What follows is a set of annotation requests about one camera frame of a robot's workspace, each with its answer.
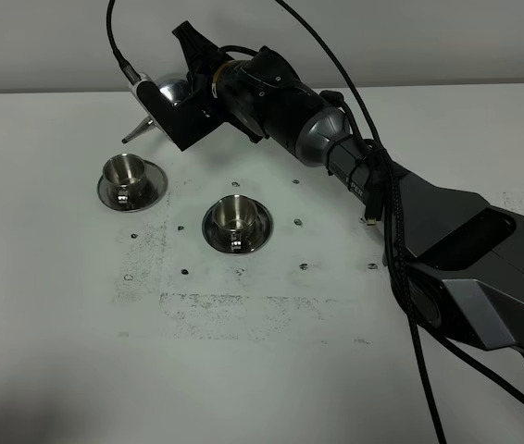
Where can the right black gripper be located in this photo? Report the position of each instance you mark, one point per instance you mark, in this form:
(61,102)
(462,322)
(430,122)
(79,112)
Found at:
(262,96)

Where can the stainless steel teapot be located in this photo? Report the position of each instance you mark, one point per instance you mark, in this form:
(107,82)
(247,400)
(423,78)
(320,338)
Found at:
(175,89)

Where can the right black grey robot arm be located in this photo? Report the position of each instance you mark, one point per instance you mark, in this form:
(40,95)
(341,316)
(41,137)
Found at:
(465,256)

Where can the left stainless steel teacup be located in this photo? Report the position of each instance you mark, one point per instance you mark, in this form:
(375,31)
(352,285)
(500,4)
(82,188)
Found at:
(124,176)

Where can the stainless steel teacup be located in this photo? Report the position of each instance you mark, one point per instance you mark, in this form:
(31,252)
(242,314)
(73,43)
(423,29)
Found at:
(234,217)
(124,176)

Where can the middle stainless steel teacup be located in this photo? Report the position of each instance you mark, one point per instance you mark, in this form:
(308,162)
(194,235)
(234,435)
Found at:
(234,217)

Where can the left steel saucer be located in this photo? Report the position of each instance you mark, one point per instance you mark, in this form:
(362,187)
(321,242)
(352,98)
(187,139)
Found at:
(156,187)

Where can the steel saucer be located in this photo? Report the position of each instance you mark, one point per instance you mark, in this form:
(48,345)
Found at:
(156,187)
(259,237)

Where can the middle steel saucer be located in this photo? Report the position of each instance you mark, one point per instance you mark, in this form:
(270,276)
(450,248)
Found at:
(259,237)

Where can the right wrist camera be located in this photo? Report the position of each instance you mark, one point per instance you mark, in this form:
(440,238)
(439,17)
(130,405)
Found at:
(170,119)

